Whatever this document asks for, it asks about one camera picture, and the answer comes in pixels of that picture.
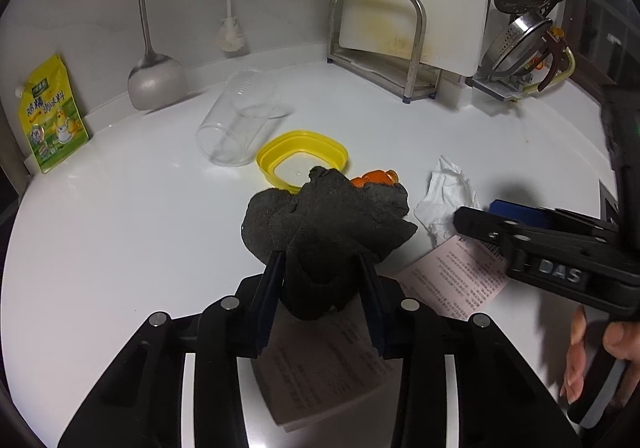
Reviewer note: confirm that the gas valve with orange dial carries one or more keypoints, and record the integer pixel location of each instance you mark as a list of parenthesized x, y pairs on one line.
[(556, 32)]

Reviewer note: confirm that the orange plastic scrap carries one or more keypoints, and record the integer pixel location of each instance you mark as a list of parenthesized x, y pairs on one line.
[(372, 177)]

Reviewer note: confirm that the clear plastic cup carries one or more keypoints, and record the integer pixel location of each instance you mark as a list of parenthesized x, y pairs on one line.
[(235, 118)]

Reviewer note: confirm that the steel perforated strainer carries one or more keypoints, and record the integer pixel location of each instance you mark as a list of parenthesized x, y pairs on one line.
[(520, 43)]

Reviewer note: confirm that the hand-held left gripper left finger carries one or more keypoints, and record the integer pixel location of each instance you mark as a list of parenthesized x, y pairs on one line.
[(274, 278)]

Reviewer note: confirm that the yellow seasoning pouch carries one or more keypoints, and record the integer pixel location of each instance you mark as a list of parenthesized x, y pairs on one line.
[(52, 118)]

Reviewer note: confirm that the pink printed paper slip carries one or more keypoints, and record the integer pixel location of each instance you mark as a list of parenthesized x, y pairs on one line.
[(450, 278)]

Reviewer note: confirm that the dark grey cloth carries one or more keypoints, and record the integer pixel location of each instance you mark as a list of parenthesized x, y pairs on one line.
[(325, 223)]

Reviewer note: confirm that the steel cutting board rack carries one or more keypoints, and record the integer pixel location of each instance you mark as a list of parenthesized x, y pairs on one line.
[(419, 53)]

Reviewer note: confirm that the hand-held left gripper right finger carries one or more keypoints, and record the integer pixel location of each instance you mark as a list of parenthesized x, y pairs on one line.
[(371, 293)]

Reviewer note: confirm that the person's right hand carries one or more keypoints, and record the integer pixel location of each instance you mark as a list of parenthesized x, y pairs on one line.
[(575, 353)]

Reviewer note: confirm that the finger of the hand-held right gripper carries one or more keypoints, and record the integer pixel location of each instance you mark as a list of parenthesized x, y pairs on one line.
[(480, 223), (520, 214)]

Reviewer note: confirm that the steel spatula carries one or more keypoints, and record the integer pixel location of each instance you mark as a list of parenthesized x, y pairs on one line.
[(155, 83)]

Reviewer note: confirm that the white tissue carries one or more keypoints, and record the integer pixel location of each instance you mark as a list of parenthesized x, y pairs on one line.
[(445, 198)]

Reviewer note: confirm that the yellow plastic lid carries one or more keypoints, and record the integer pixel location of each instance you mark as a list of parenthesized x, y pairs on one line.
[(270, 158)]

